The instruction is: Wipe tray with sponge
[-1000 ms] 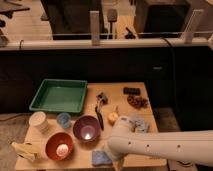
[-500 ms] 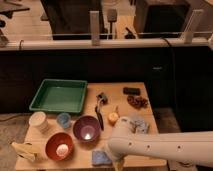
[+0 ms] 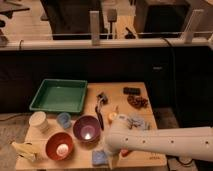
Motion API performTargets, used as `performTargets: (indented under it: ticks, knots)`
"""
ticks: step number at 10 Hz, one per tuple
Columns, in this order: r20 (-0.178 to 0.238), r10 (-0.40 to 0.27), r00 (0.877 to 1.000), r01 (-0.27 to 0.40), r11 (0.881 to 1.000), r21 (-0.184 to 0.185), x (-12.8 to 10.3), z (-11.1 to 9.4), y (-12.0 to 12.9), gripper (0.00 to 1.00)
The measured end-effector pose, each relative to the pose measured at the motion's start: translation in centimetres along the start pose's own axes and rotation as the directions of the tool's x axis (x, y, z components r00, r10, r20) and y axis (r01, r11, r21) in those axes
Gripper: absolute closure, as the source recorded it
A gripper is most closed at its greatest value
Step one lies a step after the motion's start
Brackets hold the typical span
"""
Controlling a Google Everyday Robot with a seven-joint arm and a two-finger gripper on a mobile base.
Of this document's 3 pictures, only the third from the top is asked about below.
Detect blue sponge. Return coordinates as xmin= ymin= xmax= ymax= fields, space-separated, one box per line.
xmin=92 ymin=150 xmax=108 ymax=166

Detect brown toy grapes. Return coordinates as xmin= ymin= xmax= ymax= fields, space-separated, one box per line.
xmin=127 ymin=95 xmax=148 ymax=109

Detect white cup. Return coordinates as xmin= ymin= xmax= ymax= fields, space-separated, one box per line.
xmin=29 ymin=111 xmax=49 ymax=132

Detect purple bowl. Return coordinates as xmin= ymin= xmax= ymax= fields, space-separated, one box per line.
xmin=73 ymin=115 xmax=101 ymax=142

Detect green plastic tray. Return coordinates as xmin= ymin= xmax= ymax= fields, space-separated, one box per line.
xmin=29 ymin=79 xmax=88 ymax=114

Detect white egg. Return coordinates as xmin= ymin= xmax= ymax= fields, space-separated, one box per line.
xmin=56 ymin=144 xmax=68 ymax=156

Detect black rectangular block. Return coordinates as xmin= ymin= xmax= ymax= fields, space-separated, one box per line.
xmin=123 ymin=87 xmax=141 ymax=95

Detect black handled brush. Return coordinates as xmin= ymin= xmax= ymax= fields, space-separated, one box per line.
xmin=95 ymin=92 xmax=108 ymax=129

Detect yellow toy fruit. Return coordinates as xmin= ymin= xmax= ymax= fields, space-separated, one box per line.
xmin=108 ymin=106 xmax=118 ymax=123

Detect small blue cup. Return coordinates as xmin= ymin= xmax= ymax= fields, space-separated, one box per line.
xmin=56 ymin=112 xmax=71 ymax=129

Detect red bowl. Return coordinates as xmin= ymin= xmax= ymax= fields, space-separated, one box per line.
xmin=45 ymin=132 xmax=74 ymax=161

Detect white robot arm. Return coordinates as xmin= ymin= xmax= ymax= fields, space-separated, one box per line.
xmin=103 ymin=114 xmax=213 ymax=169

